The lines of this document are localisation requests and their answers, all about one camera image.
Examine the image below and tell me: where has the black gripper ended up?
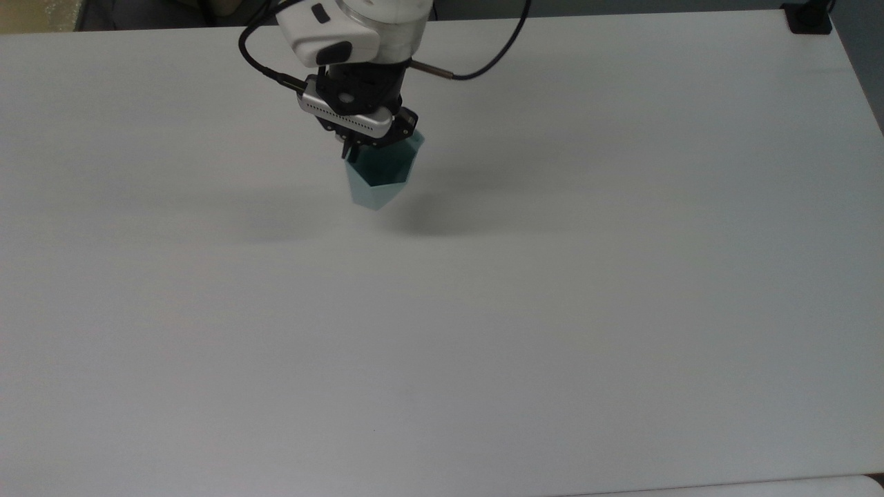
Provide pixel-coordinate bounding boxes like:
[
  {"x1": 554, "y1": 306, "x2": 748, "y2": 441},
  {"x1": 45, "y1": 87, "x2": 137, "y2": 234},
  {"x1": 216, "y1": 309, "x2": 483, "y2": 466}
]
[{"x1": 314, "y1": 61, "x2": 420, "y2": 164}]

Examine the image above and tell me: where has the teal hexagonal cup with handle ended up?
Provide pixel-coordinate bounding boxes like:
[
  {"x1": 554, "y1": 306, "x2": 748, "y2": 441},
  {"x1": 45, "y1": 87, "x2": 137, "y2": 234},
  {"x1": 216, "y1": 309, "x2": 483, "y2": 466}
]
[{"x1": 344, "y1": 130, "x2": 425, "y2": 211}]

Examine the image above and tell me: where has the black camera cable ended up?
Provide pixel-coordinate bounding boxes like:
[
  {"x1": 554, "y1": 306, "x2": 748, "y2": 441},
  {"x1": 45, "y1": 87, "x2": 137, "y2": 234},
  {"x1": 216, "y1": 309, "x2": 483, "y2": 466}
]
[{"x1": 238, "y1": 0, "x2": 309, "y2": 95}]

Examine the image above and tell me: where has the silver camera bar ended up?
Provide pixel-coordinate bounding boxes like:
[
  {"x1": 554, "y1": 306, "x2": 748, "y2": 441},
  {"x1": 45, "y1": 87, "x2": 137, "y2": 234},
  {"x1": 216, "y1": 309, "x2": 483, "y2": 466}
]
[{"x1": 297, "y1": 77, "x2": 396, "y2": 139}]

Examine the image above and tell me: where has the black clamp mount with pole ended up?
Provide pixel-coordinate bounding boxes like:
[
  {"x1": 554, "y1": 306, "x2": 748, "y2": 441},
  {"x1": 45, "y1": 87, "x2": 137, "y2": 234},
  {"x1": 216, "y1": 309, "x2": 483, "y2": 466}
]
[{"x1": 780, "y1": 0, "x2": 835, "y2": 35}]

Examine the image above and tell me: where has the black cable with metal plug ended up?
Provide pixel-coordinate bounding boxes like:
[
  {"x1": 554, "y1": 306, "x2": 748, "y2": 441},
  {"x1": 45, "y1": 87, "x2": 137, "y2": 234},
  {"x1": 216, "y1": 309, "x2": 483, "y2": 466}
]
[{"x1": 411, "y1": 0, "x2": 533, "y2": 82}]

